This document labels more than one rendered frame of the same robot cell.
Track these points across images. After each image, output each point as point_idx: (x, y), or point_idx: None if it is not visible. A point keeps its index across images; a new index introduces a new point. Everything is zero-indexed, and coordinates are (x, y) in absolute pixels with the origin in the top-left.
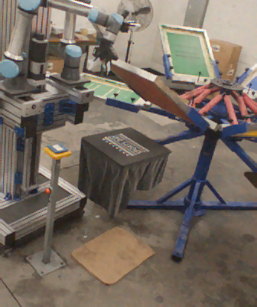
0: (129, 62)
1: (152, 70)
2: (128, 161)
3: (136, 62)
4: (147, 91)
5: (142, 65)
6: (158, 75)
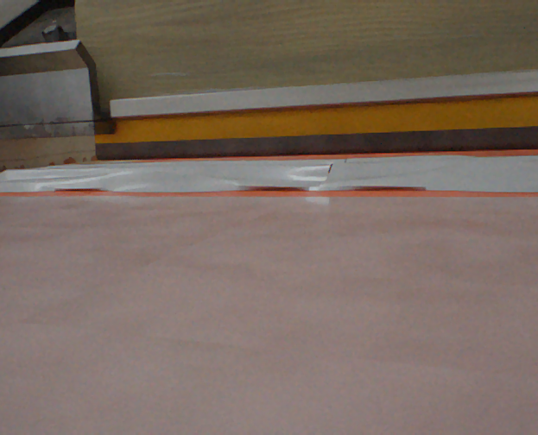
0: None
1: (52, 0)
2: None
3: (4, 3)
4: (34, 263)
5: (22, 2)
6: (72, 2)
